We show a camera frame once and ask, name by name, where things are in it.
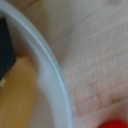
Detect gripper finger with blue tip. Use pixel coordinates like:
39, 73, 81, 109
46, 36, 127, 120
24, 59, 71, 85
0, 16, 18, 80

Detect yellow food pieces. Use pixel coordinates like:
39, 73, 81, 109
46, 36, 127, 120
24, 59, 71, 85
0, 54, 39, 128

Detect white bowl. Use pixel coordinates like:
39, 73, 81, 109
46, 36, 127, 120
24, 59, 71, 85
0, 6, 75, 128

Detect red plastic cup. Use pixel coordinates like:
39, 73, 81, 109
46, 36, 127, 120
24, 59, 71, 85
99, 119, 128, 128

